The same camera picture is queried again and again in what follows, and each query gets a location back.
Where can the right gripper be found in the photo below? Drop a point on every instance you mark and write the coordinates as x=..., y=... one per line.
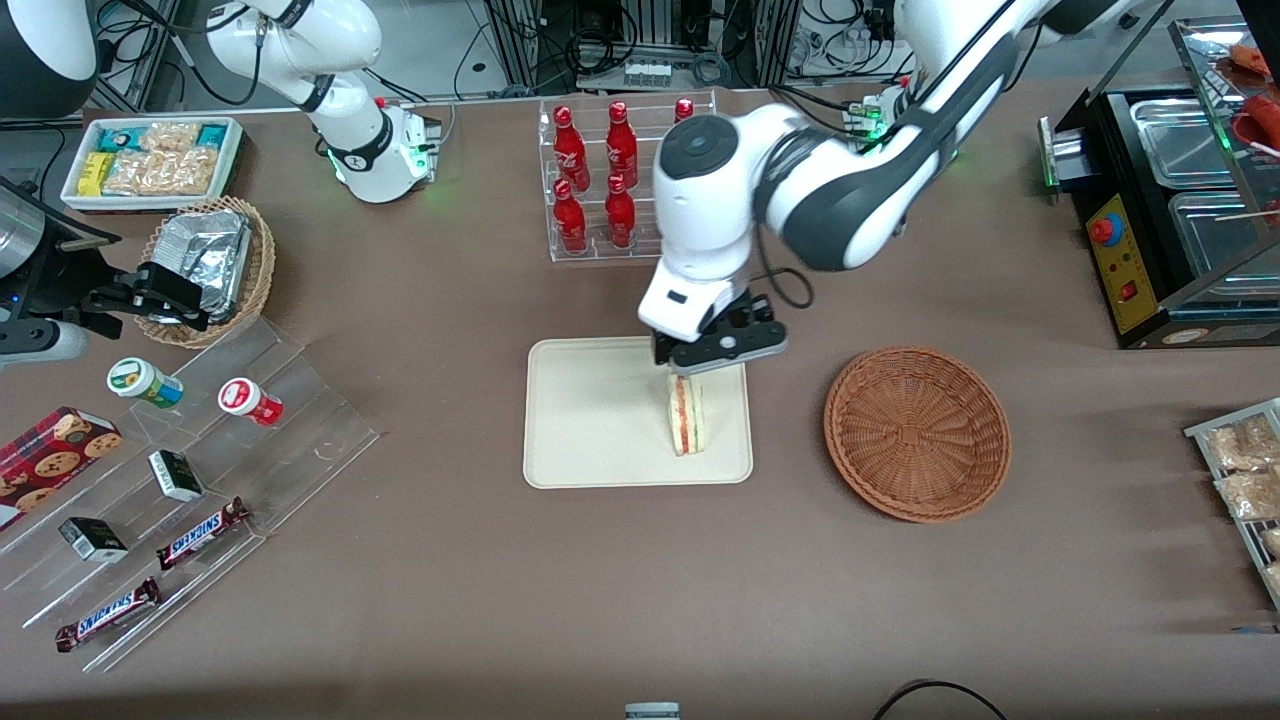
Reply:
x=57, y=274

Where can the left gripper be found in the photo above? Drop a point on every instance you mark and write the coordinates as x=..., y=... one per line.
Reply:
x=664, y=349

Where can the triangular sandwich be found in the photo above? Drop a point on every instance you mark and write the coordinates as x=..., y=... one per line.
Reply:
x=685, y=420

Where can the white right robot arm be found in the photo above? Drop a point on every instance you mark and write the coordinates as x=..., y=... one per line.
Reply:
x=360, y=140

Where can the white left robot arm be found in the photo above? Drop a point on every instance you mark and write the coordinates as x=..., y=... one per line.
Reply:
x=840, y=190

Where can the light wicker basket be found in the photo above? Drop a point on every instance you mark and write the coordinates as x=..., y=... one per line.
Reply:
x=262, y=265

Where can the beige plastic tray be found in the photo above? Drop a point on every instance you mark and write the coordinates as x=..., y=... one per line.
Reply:
x=600, y=420

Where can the white snack tray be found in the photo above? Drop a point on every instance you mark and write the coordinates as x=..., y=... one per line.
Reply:
x=232, y=160

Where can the brown wicker basket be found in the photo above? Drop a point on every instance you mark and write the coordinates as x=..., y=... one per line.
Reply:
x=920, y=440

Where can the foil wrapped food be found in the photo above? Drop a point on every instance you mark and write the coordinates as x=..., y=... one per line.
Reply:
x=205, y=255

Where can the green lid cup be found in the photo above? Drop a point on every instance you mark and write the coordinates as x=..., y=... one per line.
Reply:
x=140, y=382

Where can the large rice cracker bag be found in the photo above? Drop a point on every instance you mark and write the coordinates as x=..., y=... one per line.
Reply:
x=160, y=172

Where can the yellow snack packet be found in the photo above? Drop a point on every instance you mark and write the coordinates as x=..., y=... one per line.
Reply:
x=95, y=172

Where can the clear acrylic bottle rack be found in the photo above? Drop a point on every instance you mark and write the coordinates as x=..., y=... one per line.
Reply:
x=595, y=255

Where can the red cola bottle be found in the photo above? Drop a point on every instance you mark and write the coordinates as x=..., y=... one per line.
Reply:
x=621, y=145
x=570, y=222
x=570, y=150
x=620, y=218
x=684, y=108

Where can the red lid cup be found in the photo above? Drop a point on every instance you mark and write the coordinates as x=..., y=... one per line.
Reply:
x=248, y=400

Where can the teal snack packet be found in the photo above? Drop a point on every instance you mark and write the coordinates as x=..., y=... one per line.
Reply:
x=118, y=138
x=213, y=134

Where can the small rice cracker bag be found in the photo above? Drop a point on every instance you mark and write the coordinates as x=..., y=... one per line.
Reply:
x=170, y=136

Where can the small black box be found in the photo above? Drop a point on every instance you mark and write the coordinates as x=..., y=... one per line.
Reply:
x=92, y=540
x=175, y=476

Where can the red cookie box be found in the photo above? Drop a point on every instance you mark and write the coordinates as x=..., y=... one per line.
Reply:
x=50, y=462

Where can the clear acrylic step display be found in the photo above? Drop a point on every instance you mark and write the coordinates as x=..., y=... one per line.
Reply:
x=300, y=440

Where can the snickers bar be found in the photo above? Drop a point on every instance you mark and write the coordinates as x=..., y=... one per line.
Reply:
x=200, y=533
x=108, y=614

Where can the white power strip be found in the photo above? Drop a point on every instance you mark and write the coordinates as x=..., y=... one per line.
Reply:
x=647, y=73

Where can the grey device top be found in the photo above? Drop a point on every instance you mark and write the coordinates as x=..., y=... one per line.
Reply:
x=652, y=712

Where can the black hot food case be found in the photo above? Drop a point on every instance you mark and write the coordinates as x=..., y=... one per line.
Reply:
x=1100, y=130

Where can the steel food pan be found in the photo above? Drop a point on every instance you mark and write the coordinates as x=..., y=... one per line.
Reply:
x=1215, y=235
x=1185, y=145

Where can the clear bag of pastry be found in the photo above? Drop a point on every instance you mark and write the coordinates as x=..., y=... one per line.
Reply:
x=1255, y=495
x=1272, y=542
x=1245, y=445

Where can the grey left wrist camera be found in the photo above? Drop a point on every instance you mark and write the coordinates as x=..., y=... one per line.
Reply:
x=730, y=347

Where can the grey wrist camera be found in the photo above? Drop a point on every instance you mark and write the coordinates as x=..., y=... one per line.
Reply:
x=730, y=347
x=40, y=343

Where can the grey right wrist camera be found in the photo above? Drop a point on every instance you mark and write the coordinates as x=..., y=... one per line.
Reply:
x=40, y=343

